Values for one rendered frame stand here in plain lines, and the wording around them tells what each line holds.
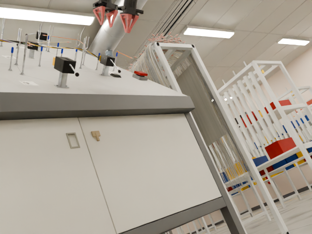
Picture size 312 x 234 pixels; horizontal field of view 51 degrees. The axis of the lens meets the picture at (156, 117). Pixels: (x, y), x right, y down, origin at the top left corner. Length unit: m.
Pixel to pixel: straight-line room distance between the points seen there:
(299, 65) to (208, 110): 7.78
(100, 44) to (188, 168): 3.55
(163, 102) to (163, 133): 0.13
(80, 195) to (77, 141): 0.18
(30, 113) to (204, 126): 1.50
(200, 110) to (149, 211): 1.31
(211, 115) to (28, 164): 1.51
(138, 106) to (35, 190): 0.51
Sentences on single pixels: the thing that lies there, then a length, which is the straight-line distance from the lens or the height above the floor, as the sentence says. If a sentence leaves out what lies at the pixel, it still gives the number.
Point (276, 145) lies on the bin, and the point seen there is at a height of 0.79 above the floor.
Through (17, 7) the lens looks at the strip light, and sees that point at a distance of 4.28.
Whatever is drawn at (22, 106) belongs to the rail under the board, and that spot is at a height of 0.82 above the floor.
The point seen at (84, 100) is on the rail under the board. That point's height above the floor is 0.84.
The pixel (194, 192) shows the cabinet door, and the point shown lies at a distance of 1.30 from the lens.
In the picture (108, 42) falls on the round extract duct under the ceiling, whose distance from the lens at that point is 4.60.
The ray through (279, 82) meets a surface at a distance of 10.21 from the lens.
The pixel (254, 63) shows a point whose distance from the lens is 3.93.
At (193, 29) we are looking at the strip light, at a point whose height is 3.24.
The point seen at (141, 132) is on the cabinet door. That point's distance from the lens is 1.24.
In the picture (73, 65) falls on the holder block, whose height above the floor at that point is 0.96.
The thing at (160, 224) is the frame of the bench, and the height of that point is 0.39.
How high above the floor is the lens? 0.35
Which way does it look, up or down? 19 degrees up
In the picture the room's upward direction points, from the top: 23 degrees counter-clockwise
